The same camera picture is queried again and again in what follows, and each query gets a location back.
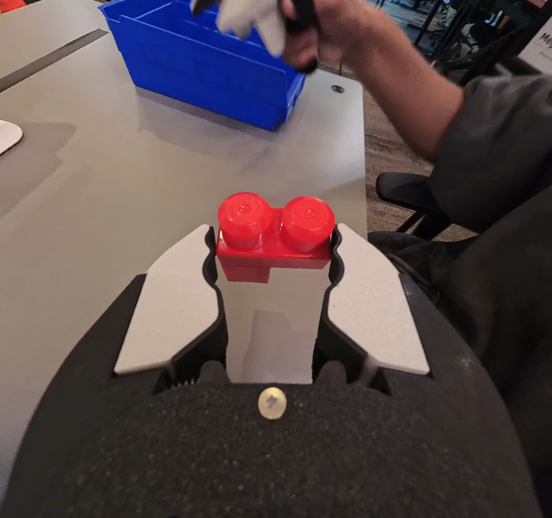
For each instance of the black office chair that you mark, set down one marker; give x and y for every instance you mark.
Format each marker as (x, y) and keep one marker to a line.
(401, 188)

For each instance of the red two-stud block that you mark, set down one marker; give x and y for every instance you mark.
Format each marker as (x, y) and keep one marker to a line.
(276, 255)

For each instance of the grey desk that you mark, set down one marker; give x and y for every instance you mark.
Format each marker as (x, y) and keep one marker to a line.
(129, 182)

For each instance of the person's dark clothing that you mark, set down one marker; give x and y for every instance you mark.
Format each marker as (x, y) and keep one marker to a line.
(496, 147)

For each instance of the white printed sign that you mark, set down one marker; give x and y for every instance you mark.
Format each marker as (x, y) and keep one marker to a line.
(537, 48)

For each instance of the person's right forearm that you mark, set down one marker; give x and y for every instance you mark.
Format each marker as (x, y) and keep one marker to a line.
(409, 95)

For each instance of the black round desk grommet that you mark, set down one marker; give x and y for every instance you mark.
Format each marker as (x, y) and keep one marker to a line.
(337, 88)

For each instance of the blue plastic bin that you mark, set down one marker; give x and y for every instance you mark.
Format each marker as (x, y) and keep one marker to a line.
(194, 74)

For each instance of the person's right hand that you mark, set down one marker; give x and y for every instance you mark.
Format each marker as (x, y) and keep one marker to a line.
(345, 22)

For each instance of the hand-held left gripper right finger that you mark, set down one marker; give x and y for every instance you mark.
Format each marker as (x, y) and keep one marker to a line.
(379, 311)

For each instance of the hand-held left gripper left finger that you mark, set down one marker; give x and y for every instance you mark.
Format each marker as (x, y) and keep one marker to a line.
(168, 311)

